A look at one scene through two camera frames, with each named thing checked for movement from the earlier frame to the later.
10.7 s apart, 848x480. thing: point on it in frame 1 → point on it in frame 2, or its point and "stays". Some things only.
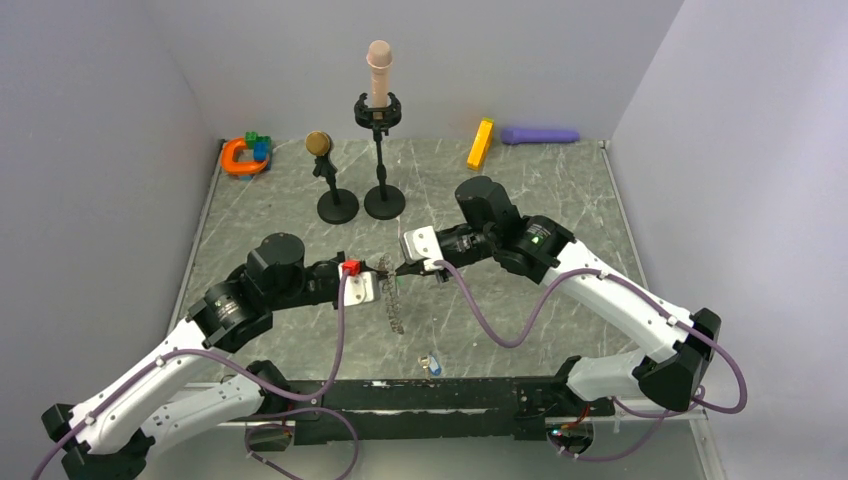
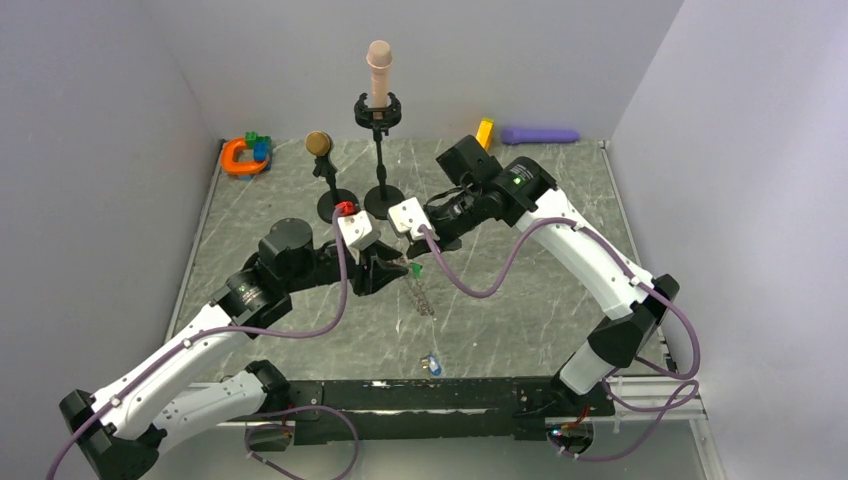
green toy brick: x=251 y=138 stays
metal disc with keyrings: x=393 y=304 → x=423 y=305
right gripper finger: x=417 y=268 → x=444 y=243
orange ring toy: x=235 y=167 stays
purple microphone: x=511 y=136 stays
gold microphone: x=317 y=143 stays
